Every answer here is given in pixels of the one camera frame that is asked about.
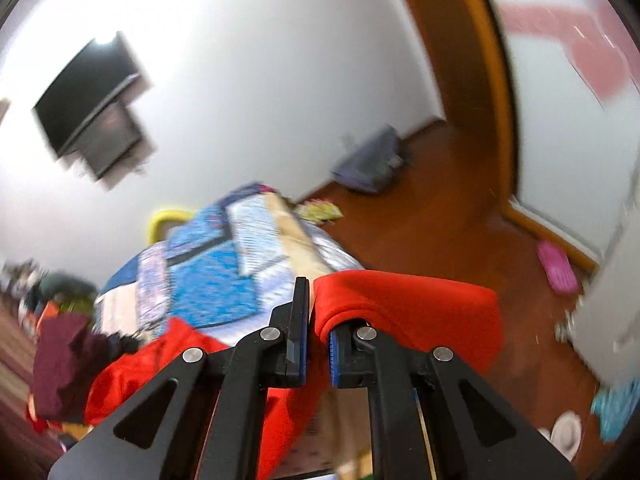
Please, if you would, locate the white cabinet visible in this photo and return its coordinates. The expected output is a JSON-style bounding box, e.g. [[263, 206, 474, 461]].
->
[[570, 160, 640, 396]]

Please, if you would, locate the maroon cloth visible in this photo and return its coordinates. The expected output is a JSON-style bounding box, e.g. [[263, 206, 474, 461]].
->
[[31, 312, 126, 423]]

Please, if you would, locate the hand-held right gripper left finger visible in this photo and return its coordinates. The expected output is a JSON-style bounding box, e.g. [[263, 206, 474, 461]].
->
[[47, 276, 311, 480]]

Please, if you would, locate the wooden door frame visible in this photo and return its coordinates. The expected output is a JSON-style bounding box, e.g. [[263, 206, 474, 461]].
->
[[445, 0, 601, 273]]

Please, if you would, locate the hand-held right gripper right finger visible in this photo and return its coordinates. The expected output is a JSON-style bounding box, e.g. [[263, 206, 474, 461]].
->
[[327, 317, 578, 480]]

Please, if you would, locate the blue patterned bedspread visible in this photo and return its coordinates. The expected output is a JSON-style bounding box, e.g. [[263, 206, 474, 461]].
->
[[95, 182, 366, 346]]

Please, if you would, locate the grey bag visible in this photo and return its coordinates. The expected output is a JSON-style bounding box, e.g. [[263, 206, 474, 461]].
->
[[330, 125, 413, 196]]

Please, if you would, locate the red garment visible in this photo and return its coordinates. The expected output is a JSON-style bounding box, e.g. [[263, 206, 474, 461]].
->
[[82, 270, 503, 480]]

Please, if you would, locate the white bowl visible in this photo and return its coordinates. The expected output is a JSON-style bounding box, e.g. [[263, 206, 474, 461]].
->
[[550, 410, 583, 461]]

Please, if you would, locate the yellow plastic object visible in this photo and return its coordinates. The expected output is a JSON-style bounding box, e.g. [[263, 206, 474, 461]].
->
[[147, 207, 193, 246]]

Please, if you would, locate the pink slipper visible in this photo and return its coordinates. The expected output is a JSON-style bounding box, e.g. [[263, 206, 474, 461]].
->
[[537, 241, 581, 293]]

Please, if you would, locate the colourful packet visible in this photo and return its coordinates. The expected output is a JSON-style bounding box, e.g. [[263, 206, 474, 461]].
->
[[295, 199, 343, 225]]

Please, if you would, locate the black wall television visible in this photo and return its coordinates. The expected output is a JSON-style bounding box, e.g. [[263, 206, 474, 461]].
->
[[31, 32, 156, 191]]

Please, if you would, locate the light blue cloth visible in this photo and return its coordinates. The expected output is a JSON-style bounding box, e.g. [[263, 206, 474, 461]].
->
[[590, 380, 640, 443]]

